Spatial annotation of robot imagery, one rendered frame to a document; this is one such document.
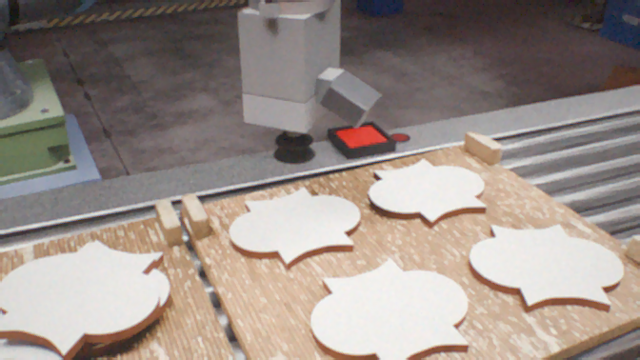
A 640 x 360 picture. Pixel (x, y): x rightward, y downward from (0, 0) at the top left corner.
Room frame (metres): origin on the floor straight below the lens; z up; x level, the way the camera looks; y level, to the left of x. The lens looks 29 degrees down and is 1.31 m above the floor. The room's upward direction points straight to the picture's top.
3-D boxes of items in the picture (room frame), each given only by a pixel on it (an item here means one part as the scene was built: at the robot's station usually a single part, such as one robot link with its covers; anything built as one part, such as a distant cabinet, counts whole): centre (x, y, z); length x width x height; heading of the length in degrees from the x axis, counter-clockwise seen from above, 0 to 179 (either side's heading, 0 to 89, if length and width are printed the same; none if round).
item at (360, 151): (0.78, -0.06, 0.92); 0.08 x 0.08 x 0.02; 22
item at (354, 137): (0.78, -0.06, 0.92); 0.06 x 0.06 x 0.01; 22
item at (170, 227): (0.53, 0.16, 0.95); 0.06 x 0.02 x 0.03; 25
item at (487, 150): (0.71, -0.22, 0.95); 0.06 x 0.02 x 0.03; 25
